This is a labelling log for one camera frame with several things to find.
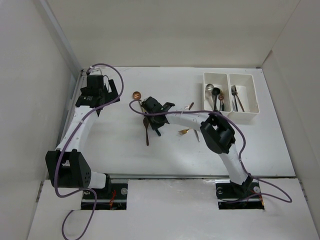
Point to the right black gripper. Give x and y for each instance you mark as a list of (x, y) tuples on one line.
[(154, 126)]

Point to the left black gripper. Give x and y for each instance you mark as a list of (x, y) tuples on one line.
[(111, 95)]

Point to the copper spoon long handle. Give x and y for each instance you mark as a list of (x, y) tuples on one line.
[(137, 96)]

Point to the silver spoon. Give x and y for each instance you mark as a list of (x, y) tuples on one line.
[(208, 92)]

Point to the black spoon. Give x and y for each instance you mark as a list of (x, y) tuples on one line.
[(215, 93)]

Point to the black fork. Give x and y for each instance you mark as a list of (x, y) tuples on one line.
[(234, 106)]

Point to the silver fork long handle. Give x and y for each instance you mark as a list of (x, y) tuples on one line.
[(237, 101)]

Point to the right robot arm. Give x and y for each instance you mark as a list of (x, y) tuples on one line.
[(217, 132)]

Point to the dark copper spoon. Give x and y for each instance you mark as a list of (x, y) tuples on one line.
[(146, 126)]

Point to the left white container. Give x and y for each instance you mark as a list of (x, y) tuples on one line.
[(221, 81)]

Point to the white container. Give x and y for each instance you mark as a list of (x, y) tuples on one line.
[(221, 81), (246, 89)]

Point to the right white container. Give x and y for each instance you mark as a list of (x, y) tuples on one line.
[(246, 89)]

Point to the aluminium rail frame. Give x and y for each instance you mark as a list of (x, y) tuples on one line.
[(72, 120)]

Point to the gold fork green handle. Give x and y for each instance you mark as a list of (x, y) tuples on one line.
[(184, 131)]

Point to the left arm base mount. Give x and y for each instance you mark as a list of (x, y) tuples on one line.
[(113, 196)]

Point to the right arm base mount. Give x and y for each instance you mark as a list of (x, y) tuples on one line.
[(229, 199)]

